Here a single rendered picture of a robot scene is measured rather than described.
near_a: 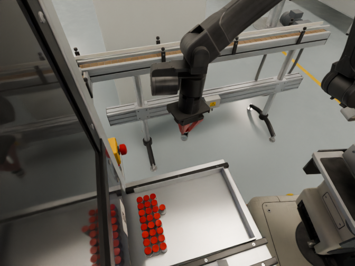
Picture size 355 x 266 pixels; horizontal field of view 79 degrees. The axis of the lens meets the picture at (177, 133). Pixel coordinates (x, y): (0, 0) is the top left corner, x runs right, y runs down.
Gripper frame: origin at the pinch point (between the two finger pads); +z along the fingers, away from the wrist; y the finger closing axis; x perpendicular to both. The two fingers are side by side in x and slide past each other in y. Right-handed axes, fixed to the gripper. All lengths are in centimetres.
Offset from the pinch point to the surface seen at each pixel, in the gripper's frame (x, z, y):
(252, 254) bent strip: 35.0, 24.5, -6.3
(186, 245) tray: 23.1, 26.0, 9.9
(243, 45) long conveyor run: -57, 15, -79
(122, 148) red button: -12.2, 14.0, 16.5
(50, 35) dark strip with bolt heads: -1.2, -31.6, 25.8
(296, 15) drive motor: -70, 9, -139
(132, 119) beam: -76, 69, -7
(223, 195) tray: 15.4, 24.6, -10.1
